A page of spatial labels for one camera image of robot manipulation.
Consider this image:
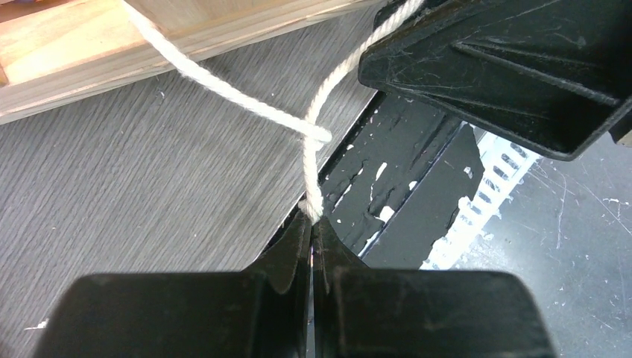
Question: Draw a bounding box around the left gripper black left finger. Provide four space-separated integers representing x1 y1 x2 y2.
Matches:
34 213 311 357

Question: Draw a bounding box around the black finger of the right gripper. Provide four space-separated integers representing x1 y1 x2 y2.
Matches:
358 1 631 161

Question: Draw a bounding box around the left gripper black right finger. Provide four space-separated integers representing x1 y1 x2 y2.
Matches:
312 219 557 357

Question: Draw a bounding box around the pink printed cushion with ties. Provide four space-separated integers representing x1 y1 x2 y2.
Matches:
123 0 426 223

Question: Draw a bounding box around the wooden slatted pet bed frame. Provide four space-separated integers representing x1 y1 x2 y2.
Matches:
1 1 369 123

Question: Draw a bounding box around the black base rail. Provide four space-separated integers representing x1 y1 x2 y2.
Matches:
256 91 542 271

